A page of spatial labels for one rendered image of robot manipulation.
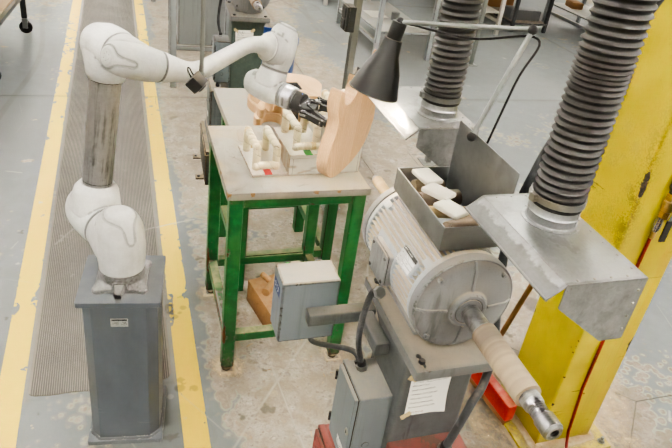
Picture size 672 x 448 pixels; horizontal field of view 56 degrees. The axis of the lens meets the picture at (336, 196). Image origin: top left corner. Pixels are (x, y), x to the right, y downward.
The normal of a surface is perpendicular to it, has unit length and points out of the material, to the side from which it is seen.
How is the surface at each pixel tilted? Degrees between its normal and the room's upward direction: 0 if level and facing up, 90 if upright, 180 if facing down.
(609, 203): 90
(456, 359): 0
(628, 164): 90
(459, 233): 90
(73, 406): 0
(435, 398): 90
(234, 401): 0
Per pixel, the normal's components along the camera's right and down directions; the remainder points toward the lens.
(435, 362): 0.13, -0.86
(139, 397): 0.16, 0.51
